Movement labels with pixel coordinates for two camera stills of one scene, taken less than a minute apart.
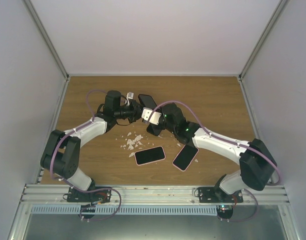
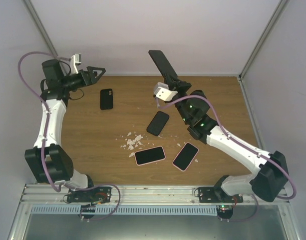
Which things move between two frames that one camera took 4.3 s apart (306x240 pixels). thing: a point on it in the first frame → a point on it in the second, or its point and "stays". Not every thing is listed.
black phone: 147,101 → 162,63
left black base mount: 74,195 stays
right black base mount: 214,194 stays
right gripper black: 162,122 → 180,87
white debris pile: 130,142 stays
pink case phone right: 185,157 stays
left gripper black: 137,111 → 92,79
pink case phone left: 149,155 stays
